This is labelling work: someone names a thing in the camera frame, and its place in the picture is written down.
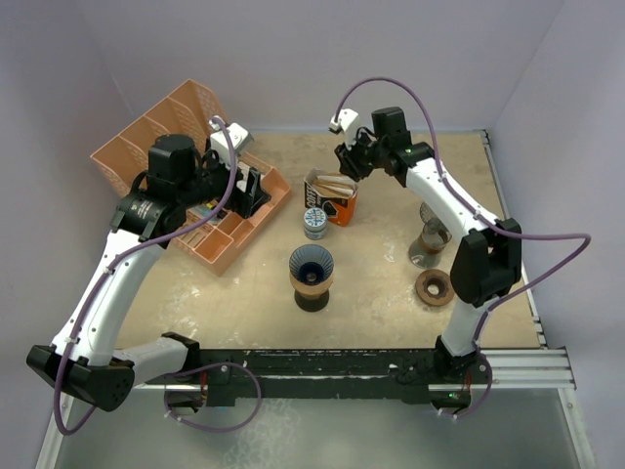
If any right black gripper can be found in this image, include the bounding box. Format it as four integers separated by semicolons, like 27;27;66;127
336;127;389;183

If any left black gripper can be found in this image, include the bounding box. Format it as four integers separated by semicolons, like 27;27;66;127
177;146;270;217

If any blue glass dripper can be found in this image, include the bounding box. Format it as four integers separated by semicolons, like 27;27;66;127
289;244;334;285

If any light wooden dripper ring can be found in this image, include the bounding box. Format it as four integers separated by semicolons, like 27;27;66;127
289;271;336;297

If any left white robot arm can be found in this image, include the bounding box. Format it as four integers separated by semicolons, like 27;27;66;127
26;126;251;411

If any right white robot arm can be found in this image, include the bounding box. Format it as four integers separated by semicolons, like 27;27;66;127
329;107;521;382

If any orange coffee filter box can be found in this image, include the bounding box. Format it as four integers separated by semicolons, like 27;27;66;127
304;168;358;227

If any smoky glass dripper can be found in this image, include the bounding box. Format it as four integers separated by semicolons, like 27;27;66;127
419;202;440;227

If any small blue white jar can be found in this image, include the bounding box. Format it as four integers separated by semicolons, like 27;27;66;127
303;207;328;240

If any pink plastic desk organizer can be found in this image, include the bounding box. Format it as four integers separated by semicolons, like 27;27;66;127
91;80;291;276

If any clear glass carafe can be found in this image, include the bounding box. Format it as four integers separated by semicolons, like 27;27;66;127
408;217;452;269

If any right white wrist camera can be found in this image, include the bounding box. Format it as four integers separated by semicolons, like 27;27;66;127
328;108;360;149

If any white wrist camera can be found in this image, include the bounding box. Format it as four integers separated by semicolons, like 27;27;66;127
208;115;253;167
328;108;360;149

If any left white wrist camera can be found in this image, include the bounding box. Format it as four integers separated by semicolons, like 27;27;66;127
208;115;253;167

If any dark wooden dripper ring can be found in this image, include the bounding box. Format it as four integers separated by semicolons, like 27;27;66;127
414;268;455;308

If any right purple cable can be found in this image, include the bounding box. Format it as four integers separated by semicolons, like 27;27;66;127
336;77;592;421

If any purple cable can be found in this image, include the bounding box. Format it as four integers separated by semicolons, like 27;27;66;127
336;77;592;421
52;116;265;436

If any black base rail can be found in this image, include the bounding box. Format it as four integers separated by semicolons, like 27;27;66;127
147;349;492;406

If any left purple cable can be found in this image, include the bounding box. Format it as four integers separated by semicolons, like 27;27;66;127
52;116;265;436

